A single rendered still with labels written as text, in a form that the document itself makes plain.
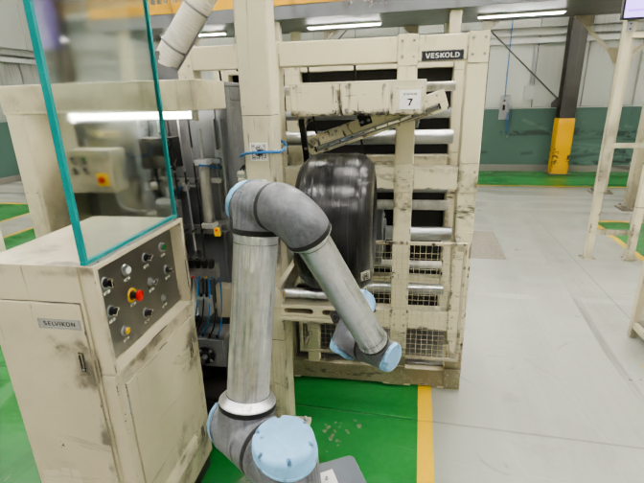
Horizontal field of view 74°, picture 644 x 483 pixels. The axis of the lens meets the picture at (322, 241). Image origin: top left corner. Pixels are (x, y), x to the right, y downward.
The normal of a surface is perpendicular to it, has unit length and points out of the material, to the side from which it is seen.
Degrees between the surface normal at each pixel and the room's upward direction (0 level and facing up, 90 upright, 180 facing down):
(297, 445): 3
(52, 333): 90
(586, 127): 90
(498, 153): 90
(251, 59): 90
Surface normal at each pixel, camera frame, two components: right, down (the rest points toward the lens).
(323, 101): -0.16, 0.32
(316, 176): -0.12, -0.53
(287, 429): -0.04, -0.93
